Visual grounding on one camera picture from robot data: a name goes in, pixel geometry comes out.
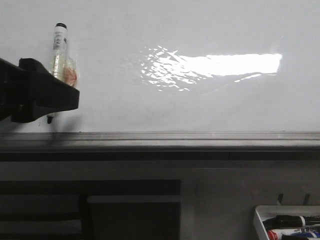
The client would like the dark cabinet panel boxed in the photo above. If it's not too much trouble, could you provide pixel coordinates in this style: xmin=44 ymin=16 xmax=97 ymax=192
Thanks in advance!
xmin=0 ymin=179 xmax=181 ymax=240

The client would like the black marker in tray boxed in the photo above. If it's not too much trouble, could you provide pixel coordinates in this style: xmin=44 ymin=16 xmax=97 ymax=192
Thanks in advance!
xmin=262 ymin=215 xmax=320 ymax=230

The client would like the white marker tray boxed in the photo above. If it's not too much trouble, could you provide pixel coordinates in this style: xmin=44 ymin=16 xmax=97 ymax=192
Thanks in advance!
xmin=253 ymin=205 xmax=320 ymax=240

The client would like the red marker in tray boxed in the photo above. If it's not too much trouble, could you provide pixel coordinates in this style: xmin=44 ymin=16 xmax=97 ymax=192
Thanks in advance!
xmin=266 ymin=226 xmax=320 ymax=240

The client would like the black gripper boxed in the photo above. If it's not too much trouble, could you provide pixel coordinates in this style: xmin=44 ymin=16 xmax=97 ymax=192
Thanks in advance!
xmin=0 ymin=58 xmax=80 ymax=123

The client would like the black whiteboard marker with tape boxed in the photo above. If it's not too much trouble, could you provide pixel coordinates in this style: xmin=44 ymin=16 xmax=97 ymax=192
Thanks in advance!
xmin=46 ymin=22 xmax=80 ymax=125

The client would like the blue marker in tray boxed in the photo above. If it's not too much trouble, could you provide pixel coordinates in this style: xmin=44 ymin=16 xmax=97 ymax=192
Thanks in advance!
xmin=281 ymin=232 xmax=320 ymax=240

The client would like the white whiteboard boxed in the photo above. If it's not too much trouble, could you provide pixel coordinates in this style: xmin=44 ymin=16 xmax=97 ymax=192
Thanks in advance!
xmin=0 ymin=0 xmax=320 ymax=133

